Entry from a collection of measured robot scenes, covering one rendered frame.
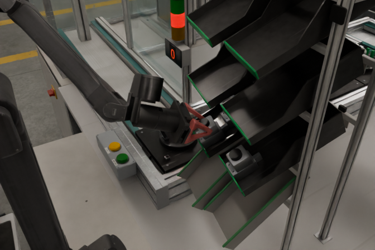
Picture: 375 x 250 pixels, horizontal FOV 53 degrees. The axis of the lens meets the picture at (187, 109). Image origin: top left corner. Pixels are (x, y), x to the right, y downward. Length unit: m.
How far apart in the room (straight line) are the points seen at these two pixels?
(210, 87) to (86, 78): 0.30
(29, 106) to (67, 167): 2.00
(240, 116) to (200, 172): 0.37
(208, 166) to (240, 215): 0.19
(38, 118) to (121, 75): 1.53
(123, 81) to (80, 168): 0.52
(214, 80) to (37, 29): 0.44
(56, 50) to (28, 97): 2.63
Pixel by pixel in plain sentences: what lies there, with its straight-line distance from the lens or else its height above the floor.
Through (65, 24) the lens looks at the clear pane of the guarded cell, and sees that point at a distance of 2.48.
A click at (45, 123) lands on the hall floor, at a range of 3.21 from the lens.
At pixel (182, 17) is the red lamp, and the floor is 1.35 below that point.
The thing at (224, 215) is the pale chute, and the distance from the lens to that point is 1.09.
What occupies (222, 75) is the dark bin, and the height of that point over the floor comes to 1.38.
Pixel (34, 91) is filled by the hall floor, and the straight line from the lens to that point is 3.65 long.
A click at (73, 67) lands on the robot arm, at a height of 1.43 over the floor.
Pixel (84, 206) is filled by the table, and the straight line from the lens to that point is 1.35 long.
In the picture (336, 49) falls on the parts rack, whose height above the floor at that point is 1.56.
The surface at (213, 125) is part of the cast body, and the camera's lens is 0.96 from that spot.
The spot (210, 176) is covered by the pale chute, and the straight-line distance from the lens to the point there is 1.14.
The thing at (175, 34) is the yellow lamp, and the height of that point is 1.29.
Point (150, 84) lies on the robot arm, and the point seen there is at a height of 1.40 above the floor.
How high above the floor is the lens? 1.88
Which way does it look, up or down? 37 degrees down
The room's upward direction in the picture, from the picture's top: 1 degrees counter-clockwise
